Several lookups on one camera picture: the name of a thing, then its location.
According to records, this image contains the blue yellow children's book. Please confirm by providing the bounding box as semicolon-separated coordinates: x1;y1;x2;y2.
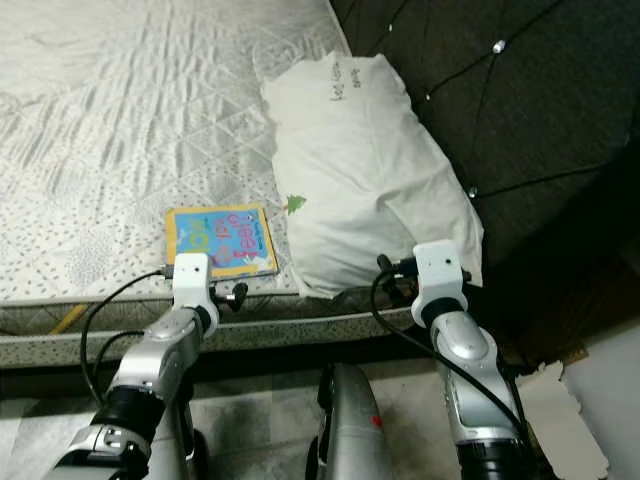
165;203;281;281

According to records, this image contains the white pillow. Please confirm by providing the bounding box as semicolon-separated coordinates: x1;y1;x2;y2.
260;52;486;299

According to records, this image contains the grey quilted mattress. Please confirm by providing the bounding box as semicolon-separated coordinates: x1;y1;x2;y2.
0;0;411;369

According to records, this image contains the black tufted headboard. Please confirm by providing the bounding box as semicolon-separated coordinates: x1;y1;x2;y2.
328;0;640;371

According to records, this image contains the white torn cardboard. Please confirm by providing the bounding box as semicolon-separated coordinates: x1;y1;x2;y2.
520;320;640;480

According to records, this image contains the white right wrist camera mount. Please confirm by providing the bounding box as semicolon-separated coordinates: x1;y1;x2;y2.
410;240;466;326

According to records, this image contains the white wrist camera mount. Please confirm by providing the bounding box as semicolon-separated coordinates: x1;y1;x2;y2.
172;253;221;331
410;240;466;326

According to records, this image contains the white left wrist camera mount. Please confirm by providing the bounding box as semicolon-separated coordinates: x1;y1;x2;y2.
172;253;221;331

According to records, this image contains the dark bed frame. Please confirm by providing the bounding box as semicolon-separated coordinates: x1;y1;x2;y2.
0;340;421;396

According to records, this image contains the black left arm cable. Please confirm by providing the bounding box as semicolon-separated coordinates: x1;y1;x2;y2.
78;268;176;401

